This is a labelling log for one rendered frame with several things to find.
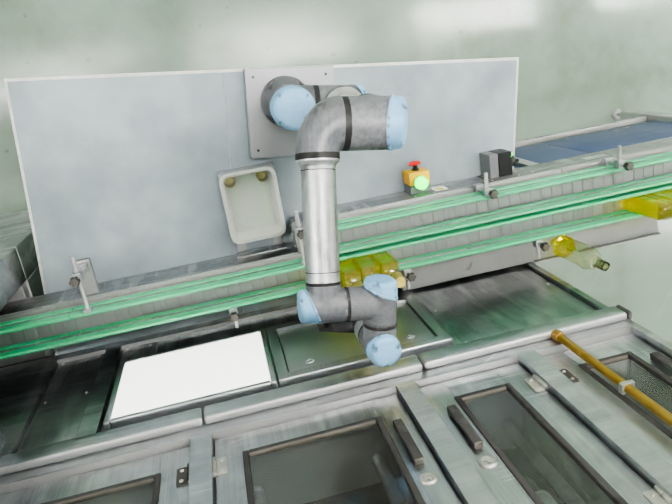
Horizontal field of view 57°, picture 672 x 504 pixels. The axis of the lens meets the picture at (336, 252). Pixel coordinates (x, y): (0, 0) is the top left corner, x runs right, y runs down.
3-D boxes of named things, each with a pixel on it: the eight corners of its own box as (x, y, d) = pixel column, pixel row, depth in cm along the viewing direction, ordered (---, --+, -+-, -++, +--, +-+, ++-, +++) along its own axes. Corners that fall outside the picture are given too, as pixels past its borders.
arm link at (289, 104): (267, 82, 175) (271, 86, 162) (314, 82, 177) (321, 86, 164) (268, 125, 178) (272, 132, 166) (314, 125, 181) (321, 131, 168)
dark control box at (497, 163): (480, 175, 212) (490, 179, 204) (478, 152, 210) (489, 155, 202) (502, 170, 214) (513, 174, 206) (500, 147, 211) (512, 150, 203)
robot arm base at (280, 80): (258, 76, 183) (261, 78, 174) (309, 74, 185) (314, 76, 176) (261, 127, 188) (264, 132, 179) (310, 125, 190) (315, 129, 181)
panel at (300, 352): (122, 369, 181) (105, 433, 150) (120, 360, 181) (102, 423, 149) (412, 302, 195) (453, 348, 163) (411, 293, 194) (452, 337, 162)
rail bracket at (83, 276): (90, 293, 193) (76, 320, 172) (74, 242, 188) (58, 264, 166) (105, 289, 193) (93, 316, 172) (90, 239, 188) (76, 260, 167)
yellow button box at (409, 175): (404, 190, 208) (411, 194, 201) (401, 168, 206) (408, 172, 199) (423, 186, 209) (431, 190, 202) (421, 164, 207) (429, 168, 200)
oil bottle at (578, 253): (553, 254, 212) (599, 278, 187) (549, 240, 210) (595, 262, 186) (568, 247, 212) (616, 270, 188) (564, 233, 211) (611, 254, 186)
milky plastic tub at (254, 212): (231, 238, 200) (232, 246, 192) (216, 171, 193) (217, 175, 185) (283, 228, 203) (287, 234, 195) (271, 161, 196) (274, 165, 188)
